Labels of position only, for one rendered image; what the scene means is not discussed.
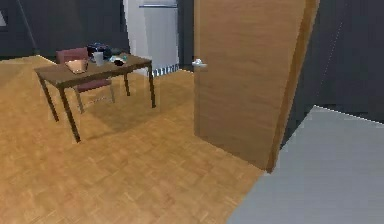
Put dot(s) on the tan square bowl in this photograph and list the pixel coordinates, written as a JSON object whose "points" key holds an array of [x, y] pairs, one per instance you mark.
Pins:
{"points": [[77, 66]]}

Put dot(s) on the teal small dish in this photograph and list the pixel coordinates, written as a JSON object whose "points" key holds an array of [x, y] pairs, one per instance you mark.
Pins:
{"points": [[122, 56]]}

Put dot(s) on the brown wooden table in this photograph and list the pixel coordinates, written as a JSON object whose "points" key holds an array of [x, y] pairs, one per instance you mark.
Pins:
{"points": [[100, 71]]}

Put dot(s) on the white cup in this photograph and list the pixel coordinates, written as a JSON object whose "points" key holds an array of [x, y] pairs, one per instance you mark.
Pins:
{"points": [[98, 58]]}

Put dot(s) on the brown wooden room door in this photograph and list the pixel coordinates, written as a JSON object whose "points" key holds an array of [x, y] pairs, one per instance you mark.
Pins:
{"points": [[243, 76]]}

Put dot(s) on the dark red chair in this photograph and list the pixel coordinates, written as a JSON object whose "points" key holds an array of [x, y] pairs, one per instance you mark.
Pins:
{"points": [[71, 55]]}

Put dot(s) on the small black round object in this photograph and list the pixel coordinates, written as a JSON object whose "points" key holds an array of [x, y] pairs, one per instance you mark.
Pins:
{"points": [[118, 62]]}

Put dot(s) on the white fridge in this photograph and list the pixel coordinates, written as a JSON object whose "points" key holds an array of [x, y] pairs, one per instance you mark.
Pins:
{"points": [[156, 33]]}

